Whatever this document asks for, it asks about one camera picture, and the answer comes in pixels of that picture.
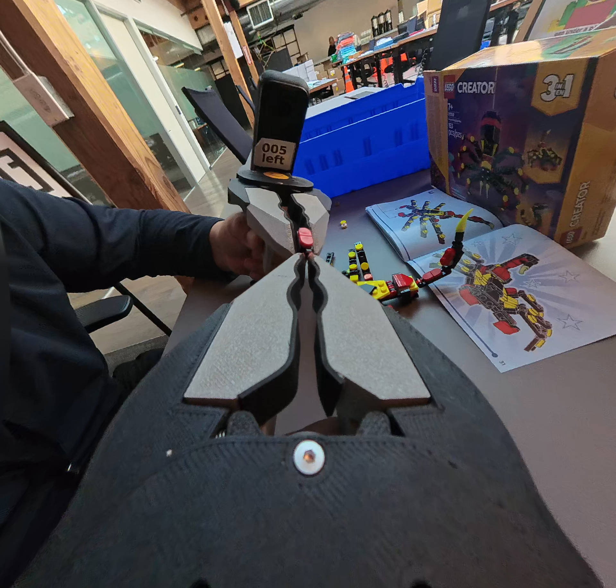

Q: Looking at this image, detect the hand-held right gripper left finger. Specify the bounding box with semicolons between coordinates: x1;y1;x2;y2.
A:
183;253;309;425

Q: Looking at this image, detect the red yellow toy brick scorpion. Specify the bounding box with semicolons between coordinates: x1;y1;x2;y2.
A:
343;208;475;306

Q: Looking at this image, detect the open building instruction booklet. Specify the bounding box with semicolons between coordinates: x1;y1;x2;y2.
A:
365;190;616;373

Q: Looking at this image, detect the blue plastic bin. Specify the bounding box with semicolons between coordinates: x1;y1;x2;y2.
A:
293;77;431;199

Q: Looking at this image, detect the framed marker sign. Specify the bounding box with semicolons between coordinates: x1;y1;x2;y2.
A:
0;121;92;204

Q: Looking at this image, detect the purple yellow toy set box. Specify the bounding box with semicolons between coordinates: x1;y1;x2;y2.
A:
423;35;616;248

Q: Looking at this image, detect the person's left forearm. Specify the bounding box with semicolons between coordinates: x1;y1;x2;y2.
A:
0;178;227;293

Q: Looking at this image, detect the wooden pillar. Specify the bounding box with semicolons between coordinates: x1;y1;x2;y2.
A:
0;0;191;213

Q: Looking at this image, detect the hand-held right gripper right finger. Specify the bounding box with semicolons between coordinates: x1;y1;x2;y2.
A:
308;256;431;418

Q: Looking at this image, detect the person's left hand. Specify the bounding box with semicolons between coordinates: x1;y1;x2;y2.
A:
209;212;270;281

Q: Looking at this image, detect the instruction board on brown stand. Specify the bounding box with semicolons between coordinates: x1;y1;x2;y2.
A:
514;0;616;44

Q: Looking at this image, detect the black office chair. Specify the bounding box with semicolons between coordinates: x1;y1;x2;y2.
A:
182;85;254;165
72;282;172;338
426;0;499;71

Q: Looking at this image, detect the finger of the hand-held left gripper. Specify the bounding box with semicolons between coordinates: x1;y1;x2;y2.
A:
296;191;333;257
245;187;301;257

